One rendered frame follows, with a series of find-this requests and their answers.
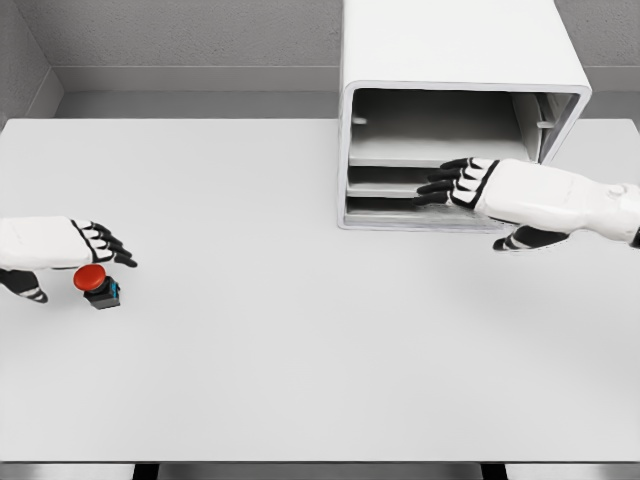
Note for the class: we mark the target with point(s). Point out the white tabletop storage cabinet shell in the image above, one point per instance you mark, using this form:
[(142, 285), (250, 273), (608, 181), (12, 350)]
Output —
[(450, 45)]

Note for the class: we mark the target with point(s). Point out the red button load switch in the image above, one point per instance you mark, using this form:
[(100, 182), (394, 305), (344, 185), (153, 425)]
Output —
[(90, 278)]

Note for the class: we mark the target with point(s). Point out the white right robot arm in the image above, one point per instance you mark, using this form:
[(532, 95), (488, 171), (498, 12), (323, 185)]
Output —
[(620, 212)]

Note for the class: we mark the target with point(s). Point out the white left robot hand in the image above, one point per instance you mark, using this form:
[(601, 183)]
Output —
[(45, 242)]

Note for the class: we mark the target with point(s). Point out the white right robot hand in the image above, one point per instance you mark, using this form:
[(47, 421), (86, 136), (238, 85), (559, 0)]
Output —
[(530, 195)]

